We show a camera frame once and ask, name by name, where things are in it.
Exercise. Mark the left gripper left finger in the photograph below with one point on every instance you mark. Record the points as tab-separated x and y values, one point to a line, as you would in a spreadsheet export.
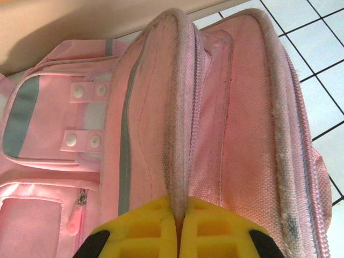
145	231

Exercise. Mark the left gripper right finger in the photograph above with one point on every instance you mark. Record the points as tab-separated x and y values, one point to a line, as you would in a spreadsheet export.
215	231

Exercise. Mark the pink backpack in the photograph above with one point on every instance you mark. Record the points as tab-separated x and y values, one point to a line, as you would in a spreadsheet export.
166	107

